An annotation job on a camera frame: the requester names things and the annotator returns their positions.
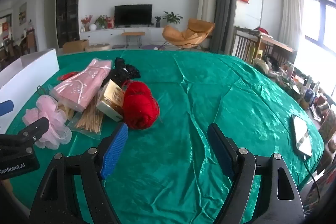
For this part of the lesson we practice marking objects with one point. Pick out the bushy green potted plant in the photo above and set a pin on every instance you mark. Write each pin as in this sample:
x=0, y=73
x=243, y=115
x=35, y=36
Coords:
x=101, y=20

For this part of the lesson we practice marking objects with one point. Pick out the white television console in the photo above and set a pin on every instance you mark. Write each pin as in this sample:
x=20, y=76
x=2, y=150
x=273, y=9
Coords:
x=105, y=35

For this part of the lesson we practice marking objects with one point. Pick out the white sheer curtain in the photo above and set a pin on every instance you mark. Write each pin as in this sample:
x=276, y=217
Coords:
x=292, y=11

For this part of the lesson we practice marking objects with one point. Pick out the black dotted cloth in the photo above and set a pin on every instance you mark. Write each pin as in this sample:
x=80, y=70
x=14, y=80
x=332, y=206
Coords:
x=128, y=73

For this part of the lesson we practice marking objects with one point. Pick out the wooden railing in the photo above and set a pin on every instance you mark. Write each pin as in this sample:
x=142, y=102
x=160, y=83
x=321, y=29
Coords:
x=244, y=45

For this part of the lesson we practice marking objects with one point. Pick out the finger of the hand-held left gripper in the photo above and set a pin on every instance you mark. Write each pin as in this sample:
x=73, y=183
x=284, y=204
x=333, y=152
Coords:
x=5, y=107
x=36, y=128

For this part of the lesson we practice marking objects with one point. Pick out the smartphone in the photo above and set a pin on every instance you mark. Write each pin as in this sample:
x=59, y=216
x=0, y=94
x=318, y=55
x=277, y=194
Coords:
x=300, y=134

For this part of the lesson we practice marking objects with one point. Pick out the pink mesh bath pouf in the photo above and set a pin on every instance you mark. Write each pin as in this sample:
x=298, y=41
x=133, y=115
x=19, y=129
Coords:
x=52, y=113

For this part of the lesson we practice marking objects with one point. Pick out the white round vase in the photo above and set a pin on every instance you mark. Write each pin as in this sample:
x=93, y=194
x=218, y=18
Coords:
x=92, y=27

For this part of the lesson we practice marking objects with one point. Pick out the covered standing air conditioner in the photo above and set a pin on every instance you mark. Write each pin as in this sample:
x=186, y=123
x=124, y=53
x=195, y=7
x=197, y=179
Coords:
x=206, y=1

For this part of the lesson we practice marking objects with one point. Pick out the brown cardboard box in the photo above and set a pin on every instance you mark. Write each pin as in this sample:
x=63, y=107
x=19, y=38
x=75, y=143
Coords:
x=74, y=47

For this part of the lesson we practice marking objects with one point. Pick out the red decorative box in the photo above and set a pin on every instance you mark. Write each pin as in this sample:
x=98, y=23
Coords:
x=110, y=22

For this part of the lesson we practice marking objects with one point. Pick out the pile of assorted clutter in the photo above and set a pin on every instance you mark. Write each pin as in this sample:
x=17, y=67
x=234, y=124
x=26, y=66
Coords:
x=302, y=82

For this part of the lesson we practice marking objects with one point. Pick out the bag of wooden sticks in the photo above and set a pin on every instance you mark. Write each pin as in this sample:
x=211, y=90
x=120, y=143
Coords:
x=89, y=119

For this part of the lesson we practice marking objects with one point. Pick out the grey curtain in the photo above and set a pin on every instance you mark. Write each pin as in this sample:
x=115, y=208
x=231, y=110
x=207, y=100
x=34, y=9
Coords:
x=223, y=3

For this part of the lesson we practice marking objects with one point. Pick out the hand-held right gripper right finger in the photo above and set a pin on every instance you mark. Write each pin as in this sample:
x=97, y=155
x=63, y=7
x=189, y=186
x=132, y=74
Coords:
x=220, y=148

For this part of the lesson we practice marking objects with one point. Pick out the small wooden bench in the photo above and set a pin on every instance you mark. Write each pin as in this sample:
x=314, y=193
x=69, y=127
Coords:
x=133, y=34

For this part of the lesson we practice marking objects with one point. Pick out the window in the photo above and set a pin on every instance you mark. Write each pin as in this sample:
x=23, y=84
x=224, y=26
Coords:
x=323, y=22

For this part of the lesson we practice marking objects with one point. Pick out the flat screen television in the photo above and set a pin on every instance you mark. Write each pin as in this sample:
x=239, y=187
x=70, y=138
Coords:
x=134, y=15

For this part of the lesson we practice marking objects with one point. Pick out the red packet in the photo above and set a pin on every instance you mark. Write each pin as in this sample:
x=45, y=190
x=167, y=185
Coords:
x=64, y=77

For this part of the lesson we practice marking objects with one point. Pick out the red yarn ball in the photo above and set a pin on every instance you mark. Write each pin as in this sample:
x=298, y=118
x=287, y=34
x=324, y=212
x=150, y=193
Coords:
x=137, y=88
x=140, y=111

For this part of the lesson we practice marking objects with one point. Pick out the white cardboard box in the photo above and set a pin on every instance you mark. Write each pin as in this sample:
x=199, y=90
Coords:
x=26, y=74

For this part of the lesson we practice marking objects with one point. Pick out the beige cloth bundle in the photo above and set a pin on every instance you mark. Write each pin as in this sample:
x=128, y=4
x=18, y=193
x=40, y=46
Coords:
x=110, y=100

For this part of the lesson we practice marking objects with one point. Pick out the orange lounge chair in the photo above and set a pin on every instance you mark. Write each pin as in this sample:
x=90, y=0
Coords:
x=189, y=32

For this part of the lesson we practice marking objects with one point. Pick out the framed wall painting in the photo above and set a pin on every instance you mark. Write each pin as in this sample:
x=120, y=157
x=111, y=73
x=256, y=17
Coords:
x=22, y=13

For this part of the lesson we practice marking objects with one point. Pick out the dark glass cabinet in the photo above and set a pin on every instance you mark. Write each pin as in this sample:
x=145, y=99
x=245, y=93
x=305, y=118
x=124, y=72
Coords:
x=68, y=6

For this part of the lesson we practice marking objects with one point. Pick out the large green potted plant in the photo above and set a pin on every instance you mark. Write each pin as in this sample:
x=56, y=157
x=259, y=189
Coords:
x=172, y=16

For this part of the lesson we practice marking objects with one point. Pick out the green satin cloth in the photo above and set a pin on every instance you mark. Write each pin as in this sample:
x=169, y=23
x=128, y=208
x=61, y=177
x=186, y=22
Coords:
x=197, y=87

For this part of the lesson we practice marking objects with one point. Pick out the pink packaged cloth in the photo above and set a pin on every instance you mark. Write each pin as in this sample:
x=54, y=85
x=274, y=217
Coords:
x=78, y=85

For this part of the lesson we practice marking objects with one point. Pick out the small dark potted plant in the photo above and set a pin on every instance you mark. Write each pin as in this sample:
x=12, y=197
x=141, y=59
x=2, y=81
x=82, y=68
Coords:
x=157, y=20

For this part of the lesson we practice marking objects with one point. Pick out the purple rug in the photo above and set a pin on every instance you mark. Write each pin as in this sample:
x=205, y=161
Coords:
x=151, y=47

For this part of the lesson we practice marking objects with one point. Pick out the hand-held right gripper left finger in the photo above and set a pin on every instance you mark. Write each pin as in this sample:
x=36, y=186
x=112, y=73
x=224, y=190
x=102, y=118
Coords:
x=115, y=148

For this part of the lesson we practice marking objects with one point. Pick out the red flower arrangement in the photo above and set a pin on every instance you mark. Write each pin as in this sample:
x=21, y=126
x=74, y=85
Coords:
x=86, y=20

